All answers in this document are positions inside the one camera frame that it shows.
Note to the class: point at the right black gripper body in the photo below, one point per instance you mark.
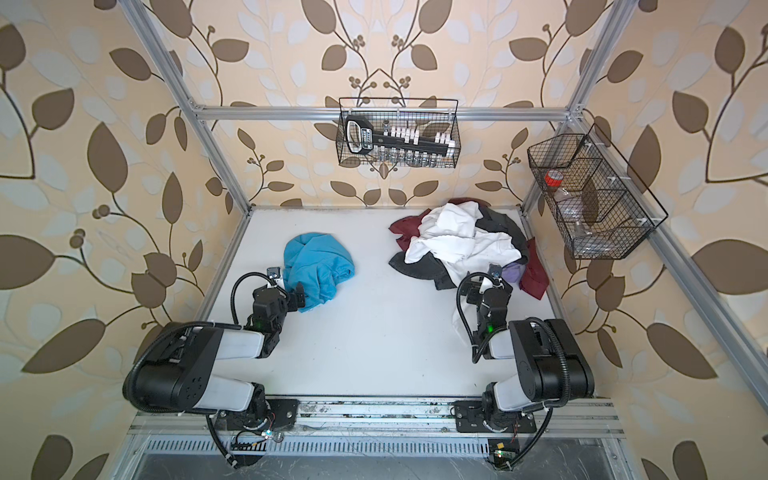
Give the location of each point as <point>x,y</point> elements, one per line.
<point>481,327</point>

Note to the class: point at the back wire basket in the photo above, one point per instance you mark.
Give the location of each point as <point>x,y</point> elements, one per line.
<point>432,116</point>

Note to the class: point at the right wire basket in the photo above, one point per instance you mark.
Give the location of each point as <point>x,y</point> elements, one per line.
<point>620,209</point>

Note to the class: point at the dark grey cloth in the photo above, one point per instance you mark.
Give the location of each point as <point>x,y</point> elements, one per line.
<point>420,267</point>

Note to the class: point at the red capped plastic bottle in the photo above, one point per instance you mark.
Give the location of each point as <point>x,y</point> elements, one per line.
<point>569,203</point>

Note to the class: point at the teal blue cloth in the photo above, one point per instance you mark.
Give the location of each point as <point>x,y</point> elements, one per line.
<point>320,264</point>

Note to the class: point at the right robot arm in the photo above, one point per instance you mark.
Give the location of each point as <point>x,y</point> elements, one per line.
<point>550,369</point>

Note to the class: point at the purple cloth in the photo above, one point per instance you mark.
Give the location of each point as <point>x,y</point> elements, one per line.
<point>512,273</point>

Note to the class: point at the wire basket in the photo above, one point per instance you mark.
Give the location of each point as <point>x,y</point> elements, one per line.
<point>432,116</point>
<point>620,209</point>

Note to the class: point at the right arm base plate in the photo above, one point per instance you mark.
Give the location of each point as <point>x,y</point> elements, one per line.
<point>472,416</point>

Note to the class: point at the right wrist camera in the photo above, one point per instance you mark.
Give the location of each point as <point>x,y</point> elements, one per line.
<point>495,273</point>

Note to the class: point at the black tool with white bits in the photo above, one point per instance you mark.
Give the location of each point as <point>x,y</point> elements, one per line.
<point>361,137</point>

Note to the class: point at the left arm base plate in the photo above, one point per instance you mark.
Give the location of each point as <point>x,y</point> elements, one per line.
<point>271,414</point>

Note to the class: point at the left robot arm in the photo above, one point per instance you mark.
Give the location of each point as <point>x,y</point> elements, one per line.
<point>174,373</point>

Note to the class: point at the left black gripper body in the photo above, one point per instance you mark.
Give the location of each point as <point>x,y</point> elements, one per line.
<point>288,305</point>

